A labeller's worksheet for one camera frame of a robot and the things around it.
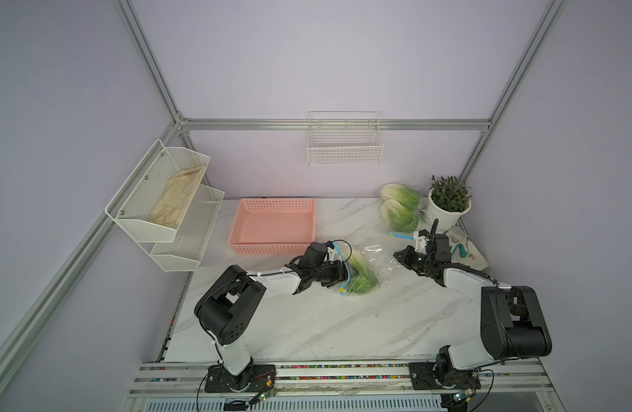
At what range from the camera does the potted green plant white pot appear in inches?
39.5

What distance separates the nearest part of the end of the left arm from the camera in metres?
0.72

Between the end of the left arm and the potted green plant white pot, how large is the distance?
1.62 feet
